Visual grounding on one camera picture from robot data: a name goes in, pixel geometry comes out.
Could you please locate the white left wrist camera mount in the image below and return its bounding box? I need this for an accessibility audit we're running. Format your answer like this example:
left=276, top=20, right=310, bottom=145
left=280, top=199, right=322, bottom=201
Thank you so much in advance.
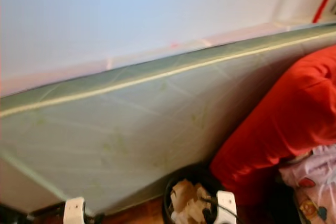
left=63, top=197, right=86, bottom=224

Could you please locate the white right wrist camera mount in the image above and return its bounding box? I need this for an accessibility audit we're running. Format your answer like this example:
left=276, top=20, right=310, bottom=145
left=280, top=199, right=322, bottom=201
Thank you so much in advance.
left=215, top=190, right=238, bottom=224

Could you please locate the large red cushion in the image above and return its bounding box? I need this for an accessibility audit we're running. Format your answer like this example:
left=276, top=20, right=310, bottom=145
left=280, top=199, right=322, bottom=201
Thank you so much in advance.
left=209, top=45, right=336, bottom=204

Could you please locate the crumpled paper rubbish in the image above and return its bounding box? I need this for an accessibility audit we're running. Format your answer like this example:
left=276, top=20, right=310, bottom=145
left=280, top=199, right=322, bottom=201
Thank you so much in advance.
left=171, top=178, right=213, bottom=224

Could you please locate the red strap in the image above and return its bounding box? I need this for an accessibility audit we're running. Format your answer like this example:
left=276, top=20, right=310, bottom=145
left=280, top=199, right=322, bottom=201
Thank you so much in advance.
left=312, top=0, right=336, bottom=24

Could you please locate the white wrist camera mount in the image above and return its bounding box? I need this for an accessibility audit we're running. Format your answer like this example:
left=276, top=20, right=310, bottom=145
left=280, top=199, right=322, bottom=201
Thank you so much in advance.
left=215, top=190, right=238, bottom=224
left=63, top=197, right=86, bottom=224

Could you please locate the quilted pale green mattress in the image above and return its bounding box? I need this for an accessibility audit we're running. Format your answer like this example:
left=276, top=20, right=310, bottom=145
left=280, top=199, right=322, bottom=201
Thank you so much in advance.
left=0, top=22, right=336, bottom=217

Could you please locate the black round waste bin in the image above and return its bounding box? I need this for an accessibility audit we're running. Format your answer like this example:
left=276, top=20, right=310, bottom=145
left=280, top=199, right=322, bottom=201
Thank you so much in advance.
left=162, top=164, right=226, bottom=224

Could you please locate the pink cartoon print blanket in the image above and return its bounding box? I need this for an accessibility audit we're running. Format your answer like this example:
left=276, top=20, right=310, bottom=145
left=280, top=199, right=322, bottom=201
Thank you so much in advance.
left=278, top=145, right=336, bottom=224

